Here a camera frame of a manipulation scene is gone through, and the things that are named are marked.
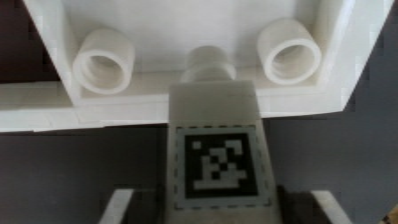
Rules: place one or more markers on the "white L-shaped obstacle frame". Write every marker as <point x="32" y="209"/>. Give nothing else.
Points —
<point x="37" y="110"/>

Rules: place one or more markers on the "white square table top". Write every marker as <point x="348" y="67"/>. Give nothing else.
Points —
<point x="172" y="25"/>

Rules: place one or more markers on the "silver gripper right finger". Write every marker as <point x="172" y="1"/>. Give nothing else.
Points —
<point x="331" y="207"/>

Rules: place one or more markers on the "white table leg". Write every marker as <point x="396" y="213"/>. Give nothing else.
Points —
<point x="220" y="189"/>

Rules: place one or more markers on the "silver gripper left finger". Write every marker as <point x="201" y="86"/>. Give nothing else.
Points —
<point x="116" y="207"/>

